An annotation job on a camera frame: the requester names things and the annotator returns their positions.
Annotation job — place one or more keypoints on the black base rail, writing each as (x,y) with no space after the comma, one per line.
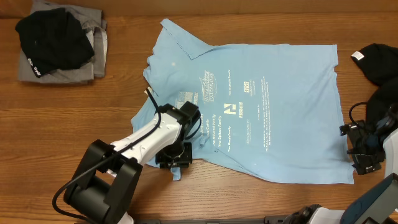
(265,220)

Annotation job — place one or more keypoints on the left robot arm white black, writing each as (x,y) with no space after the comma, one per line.
(105,180)

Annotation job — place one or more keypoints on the folded grey garment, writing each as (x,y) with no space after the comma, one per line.
(95,28)

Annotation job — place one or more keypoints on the light blue t-shirt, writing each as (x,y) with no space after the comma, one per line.
(271,111)

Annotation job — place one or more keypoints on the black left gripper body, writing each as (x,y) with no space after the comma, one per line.
(180,152)

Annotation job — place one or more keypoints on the folded black garment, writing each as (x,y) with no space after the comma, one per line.
(53,39)

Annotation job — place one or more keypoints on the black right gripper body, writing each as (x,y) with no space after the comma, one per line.
(370,145)

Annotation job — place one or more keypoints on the unfolded black garment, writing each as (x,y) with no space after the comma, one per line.
(378,62)

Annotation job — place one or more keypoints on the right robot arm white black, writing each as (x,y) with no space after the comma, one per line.
(376,205)

